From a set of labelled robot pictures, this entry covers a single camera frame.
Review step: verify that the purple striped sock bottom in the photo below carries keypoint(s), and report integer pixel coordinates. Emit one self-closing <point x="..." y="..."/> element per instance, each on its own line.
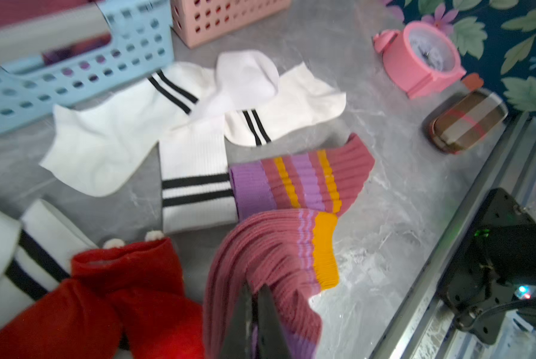
<point x="288" y="250"/>

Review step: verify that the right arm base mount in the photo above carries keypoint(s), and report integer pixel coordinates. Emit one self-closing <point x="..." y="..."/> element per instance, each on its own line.
<point x="496" y="257"/>

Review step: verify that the pink plastic basket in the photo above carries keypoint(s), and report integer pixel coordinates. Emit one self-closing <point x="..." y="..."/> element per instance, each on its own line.
<point x="197" y="22"/>

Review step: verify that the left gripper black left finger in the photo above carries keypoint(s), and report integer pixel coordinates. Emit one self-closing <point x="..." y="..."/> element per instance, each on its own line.
<point x="238" y="337"/>

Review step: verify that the plaid beige pouch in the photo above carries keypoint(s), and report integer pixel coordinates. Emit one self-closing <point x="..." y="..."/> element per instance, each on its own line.
<point x="468" y="121"/>

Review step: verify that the white crew sock black stripes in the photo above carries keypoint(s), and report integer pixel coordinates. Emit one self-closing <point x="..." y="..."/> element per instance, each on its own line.
<point x="196" y="186"/>

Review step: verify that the purple striped sock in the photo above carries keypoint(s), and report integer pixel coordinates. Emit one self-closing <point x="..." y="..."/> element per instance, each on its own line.
<point x="324" y="180"/>
<point x="288" y="250"/>

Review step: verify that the light blue plastic basket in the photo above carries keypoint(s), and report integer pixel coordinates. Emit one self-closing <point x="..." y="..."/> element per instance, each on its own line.
<point x="141" y="43"/>

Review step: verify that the plain red sock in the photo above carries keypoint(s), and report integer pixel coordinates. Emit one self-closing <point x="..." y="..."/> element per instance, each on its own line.
<point x="134" y="294"/>

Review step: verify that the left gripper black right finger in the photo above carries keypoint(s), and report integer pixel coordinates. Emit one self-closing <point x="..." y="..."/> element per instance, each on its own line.
<point x="271" y="342"/>

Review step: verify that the white sock black stripes left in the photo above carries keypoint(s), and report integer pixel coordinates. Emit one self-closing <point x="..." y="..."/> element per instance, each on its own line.
<point x="35" y="255"/>

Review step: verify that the pink alarm clock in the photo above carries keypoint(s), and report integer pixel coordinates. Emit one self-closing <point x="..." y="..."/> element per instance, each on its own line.
<point x="420" y="59"/>

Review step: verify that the white sock black stripes right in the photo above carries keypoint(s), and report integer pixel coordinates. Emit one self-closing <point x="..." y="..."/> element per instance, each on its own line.
<point x="96" y="150"/>

